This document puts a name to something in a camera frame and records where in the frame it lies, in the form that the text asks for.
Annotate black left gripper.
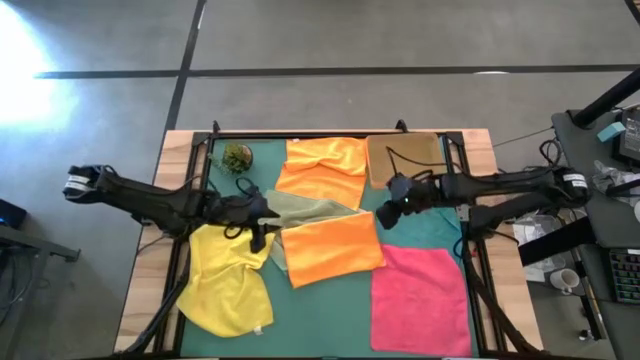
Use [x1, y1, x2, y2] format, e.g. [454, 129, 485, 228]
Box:
[214, 192, 282, 229]

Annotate black box with blue light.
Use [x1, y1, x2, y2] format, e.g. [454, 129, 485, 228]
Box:
[0, 198, 29, 230]

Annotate orange microfiber towel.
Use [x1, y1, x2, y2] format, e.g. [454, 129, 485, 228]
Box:
[274, 137, 369, 211]
[280, 211, 387, 290]

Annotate black metal table frame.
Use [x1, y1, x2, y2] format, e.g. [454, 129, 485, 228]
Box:
[115, 118, 547, 360]

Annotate yellow microfiber towel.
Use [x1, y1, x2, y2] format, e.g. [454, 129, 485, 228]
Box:
[175, 223, 277, 339]

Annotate crumpled clear plastic bag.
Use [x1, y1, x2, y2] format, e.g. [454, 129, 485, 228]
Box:
[584, 159, 640, 197]

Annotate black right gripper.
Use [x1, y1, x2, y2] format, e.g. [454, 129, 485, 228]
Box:
[388, 172, 446, 214]

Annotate black pole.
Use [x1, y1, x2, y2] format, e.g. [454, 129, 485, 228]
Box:
[571, 66, 640, 129]

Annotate black desk bar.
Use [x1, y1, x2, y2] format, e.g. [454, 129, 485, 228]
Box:
[517, 215, 596, 268]

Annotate small potted plant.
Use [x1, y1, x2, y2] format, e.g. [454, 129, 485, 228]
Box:
[207, 142, 255, 177]

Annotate pale grey-green microfiber towel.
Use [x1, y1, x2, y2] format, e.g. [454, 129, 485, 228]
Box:
[263, 189, 369, 275]

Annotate green table mat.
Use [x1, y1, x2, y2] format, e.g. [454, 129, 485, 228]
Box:
[179, 137, 482, 359]

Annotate keyboard with coloured keys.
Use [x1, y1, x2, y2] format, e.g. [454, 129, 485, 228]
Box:
[607, 247, 640, 306]

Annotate teal microfiber towel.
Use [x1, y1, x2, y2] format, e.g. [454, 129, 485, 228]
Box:
[372, 192, 464, 251]

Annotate black stand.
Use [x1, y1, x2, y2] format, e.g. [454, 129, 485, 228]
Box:
[0, 224, 81, 360]

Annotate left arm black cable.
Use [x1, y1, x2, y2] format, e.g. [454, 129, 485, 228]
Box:
[222, 175, 259, 240]

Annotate dark grey desk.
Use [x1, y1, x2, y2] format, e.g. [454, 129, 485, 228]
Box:
[551, 107, 640, 360]

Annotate white mug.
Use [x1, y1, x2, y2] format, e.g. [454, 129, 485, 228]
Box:
[549, 267, 581, 294]

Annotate white papers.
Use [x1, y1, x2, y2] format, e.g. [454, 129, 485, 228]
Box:
[510, 214, 557, 284]

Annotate pink microfiber towel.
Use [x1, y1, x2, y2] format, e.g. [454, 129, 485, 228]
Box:
[369, 243, 474, 358]

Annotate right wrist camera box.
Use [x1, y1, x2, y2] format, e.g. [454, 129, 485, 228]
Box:
[375, 200, 404, 232]

